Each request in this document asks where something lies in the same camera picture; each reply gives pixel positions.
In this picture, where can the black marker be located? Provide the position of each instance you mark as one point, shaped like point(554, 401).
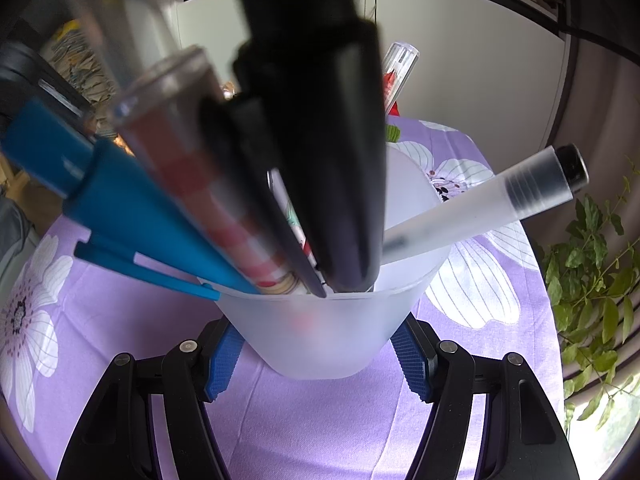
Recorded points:
point(330, 160)

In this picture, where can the tall pile of books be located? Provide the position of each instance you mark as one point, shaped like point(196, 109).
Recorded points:
point(75, 65)

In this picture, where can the white bookcase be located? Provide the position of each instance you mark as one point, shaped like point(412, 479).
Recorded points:
point(450, 60)

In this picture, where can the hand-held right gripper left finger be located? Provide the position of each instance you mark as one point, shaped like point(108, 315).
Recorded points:
point(222, 367)

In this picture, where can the frosted plastic cup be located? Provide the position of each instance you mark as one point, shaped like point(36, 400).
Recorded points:
point(320, 340)

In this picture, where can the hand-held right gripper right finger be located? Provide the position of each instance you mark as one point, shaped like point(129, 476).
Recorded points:
point(414, 365)

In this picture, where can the red checkered pen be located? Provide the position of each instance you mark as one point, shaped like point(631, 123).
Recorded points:
point(200, 170)

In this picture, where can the green crochet stem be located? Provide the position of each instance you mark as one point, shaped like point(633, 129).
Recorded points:
point(393, 134)

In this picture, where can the pink curtain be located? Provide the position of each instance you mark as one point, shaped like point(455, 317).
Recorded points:
point(610, 110)

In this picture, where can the potted green plant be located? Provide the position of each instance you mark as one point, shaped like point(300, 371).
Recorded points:
point(595, 270)

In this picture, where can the frosted pen with black cap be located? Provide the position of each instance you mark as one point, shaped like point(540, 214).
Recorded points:
point(475, 210)

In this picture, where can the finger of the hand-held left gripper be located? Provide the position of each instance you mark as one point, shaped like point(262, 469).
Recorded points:
point(65, 100)

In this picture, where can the purple floral tablecloth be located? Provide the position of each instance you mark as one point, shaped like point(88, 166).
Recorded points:
point(310, 425)

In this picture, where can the glass cabinet door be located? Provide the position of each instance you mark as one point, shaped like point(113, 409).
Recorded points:
point(35, 5)

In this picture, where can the blue pen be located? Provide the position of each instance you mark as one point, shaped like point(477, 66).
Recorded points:
point(140, 200)

